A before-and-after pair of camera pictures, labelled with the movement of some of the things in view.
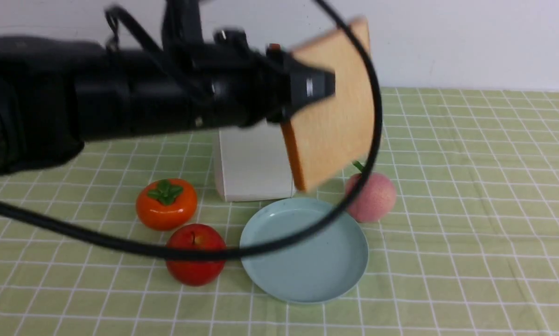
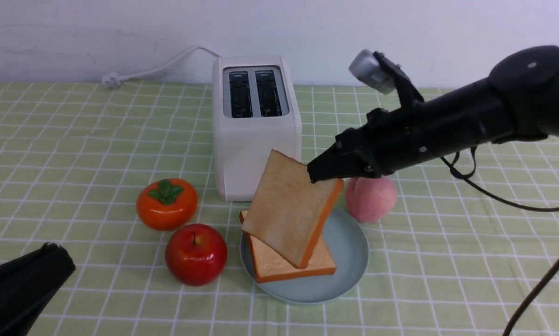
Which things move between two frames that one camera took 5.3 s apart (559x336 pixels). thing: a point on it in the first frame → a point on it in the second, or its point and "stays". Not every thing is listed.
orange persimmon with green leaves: [166, 205] stays
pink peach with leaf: [375, 200] stays
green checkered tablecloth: [482, 240] stays
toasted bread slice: [330, 136] → [269, 265]
